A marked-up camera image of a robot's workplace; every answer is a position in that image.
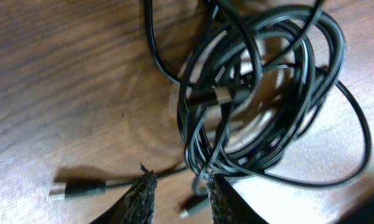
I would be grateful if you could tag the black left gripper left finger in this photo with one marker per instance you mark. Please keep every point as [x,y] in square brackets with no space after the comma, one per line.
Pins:
[136,206]

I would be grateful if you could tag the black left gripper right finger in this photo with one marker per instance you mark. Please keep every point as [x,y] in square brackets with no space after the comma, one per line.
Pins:
[228,207]

